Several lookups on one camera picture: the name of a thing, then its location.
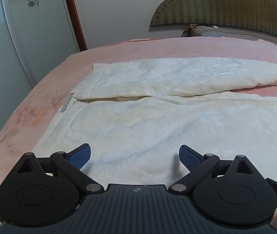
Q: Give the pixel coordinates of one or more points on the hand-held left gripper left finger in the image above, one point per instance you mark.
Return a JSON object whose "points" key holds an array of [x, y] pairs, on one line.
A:
{"points": [[81, 156]]}

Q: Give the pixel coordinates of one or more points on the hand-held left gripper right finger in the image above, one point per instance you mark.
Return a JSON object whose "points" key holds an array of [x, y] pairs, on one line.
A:
{"points": [[189, 158]]}

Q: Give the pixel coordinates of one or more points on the white pants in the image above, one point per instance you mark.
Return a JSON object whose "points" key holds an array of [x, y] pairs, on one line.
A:
{"points": [[153, 126]]}

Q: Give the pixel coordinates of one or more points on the pink bed blanket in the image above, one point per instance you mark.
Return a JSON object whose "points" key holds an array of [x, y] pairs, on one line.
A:
{"points": [[31, 107]]}

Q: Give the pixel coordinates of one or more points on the grey pillow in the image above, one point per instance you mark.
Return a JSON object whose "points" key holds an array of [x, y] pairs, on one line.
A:
{"points": [[226, 31]]}

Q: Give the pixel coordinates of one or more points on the frosted wardrobe door flower decals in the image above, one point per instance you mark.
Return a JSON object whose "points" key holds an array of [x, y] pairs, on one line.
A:
{"points": [[43, 29]]}

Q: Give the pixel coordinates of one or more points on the green padded headboard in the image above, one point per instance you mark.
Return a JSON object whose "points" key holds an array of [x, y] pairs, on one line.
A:
{"points": [[226, 4]]}

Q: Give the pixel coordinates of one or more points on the brown wooden door frame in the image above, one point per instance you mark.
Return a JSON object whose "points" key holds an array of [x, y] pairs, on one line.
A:
{"points": [[76, 24]]}

